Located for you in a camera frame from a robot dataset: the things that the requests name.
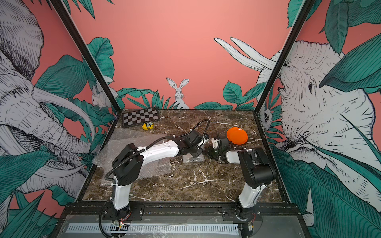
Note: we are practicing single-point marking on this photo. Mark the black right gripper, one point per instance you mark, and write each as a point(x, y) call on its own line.
point(210, 154)

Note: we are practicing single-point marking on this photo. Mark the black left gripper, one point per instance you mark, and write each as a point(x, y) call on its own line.
point(199, 151)

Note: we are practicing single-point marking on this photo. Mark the orange dinner plate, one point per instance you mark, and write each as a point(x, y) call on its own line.
point(237, 136)

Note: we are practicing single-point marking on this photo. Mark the pink bubble bundle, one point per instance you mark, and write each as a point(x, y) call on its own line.
point(105, 158)

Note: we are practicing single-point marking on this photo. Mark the bubble plate bundle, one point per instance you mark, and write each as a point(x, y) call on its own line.
point(188, 158)

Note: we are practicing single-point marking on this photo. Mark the clear bubble wrap sheet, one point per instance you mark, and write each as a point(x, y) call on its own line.
point(121, 137)

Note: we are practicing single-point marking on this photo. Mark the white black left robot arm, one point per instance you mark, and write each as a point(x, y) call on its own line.
point(128, 164)

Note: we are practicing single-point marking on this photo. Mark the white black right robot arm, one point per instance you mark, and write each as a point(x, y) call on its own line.
point(258, 171)

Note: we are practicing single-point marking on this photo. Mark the small yellow toy block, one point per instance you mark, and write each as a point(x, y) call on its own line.
point(148, 126)

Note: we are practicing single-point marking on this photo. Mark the black white chessboard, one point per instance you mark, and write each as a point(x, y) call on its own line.
point(140, 117)

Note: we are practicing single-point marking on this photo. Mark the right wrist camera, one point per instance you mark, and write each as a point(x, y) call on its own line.
point(215, 143)

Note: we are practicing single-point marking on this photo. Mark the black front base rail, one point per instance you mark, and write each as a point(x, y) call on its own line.
point(136, 210)

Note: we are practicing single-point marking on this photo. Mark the white slotted cable duct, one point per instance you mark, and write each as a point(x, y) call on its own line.
point(92, 228)

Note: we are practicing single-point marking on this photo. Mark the black right frame post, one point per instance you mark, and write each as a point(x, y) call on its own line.
point(295, 30)

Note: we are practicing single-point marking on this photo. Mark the black frame post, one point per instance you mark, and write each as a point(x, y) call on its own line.
point(77, 38)
point(295, 30)

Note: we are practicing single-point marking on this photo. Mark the black left frame post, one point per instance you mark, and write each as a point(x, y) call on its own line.
point(77, 38)

